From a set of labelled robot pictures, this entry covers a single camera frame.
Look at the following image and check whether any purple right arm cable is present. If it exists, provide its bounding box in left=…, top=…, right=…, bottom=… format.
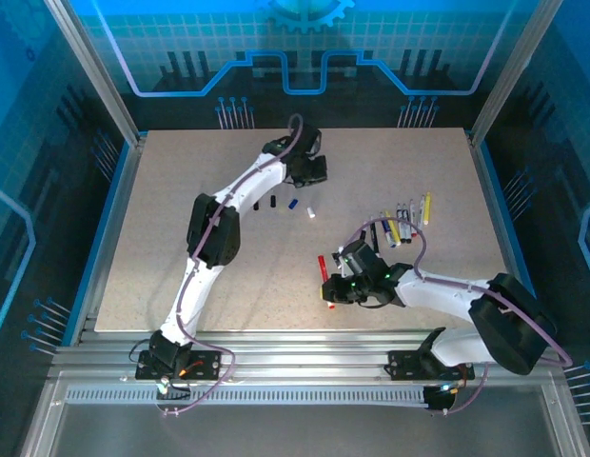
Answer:
left=342, top=217, right=575, bottom=416

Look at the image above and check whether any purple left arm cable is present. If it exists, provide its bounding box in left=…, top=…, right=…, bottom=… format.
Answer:
left=156, top=112, right=305, bottom=419

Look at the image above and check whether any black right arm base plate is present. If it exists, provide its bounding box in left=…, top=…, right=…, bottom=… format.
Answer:
left=386, top=349, right=476, bottom=382

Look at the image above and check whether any aluminium side rail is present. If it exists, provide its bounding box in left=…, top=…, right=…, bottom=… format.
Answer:
left=465, top=130, right=539, bottom=347
left=69, top=132, right=148, bottom=347

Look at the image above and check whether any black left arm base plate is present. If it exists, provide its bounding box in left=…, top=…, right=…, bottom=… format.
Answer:
left=134, top=348, right=231, bottom=382

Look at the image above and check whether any slotted grey cable duct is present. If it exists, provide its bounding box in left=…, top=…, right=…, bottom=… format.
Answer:
left=65, top=386, right=432, bottom=407

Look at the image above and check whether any grey metal plate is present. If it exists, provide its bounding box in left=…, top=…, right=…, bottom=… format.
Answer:
left=21, top=370, right=590, bottom=457

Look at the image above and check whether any yellow highlighter pen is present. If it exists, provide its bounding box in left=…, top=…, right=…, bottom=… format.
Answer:
left=383, top=209, right=402, bottom=247

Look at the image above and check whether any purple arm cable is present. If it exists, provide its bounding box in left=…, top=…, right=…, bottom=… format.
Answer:
left=342, top=217, right=575, bottom=416
left=156, top=112, right=305, bottom=419

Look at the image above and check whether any aluminium frame post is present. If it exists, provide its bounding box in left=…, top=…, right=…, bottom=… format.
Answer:
left=42, top=0, right=147, bottom=147
left=465, top=0, right=567, bottom=149

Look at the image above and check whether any blue whiteboard marker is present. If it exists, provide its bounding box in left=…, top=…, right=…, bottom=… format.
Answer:
left=379, top=211, right=399, bottom=249

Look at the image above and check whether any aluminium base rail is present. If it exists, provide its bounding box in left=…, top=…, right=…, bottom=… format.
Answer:
left=49, top=328, right=562, bottom=382

